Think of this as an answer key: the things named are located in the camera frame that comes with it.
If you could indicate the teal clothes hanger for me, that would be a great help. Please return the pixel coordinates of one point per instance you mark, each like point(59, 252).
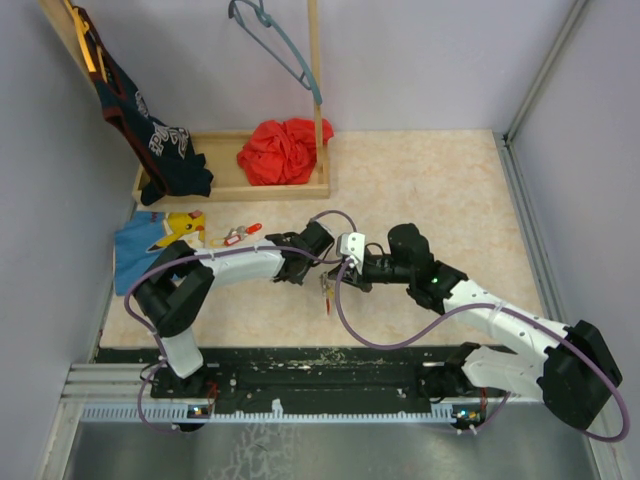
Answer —
point(254, 19)

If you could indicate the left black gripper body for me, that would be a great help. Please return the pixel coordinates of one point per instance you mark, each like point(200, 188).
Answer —
point(298, 279)

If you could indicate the wooden rack tray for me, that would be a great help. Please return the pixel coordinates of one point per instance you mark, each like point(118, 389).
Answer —
point(219, 147)

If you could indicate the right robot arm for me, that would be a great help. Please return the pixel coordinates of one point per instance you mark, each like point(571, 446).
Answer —
point(568, 368)

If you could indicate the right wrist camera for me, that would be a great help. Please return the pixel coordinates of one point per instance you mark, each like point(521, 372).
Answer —
point(351, 246)

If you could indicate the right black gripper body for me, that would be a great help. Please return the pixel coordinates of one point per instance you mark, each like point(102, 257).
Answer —
point(381, 268)

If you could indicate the dark navy jersey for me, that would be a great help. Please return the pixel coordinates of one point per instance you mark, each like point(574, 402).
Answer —
point(166, 153)

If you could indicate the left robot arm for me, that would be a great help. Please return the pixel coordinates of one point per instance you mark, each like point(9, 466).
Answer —
point(172, 291)

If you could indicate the red crumpled cloth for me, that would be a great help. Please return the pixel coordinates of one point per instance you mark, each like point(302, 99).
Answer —
point(280, 153)

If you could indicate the yellow clothes hanger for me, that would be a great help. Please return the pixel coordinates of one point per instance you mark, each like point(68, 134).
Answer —
point(90, 49)

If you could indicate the blue pikachu shirt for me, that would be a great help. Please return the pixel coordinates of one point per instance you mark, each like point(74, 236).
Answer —
point(140, 242)

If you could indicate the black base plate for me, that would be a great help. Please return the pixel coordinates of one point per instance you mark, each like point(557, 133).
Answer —
point(337, 382)

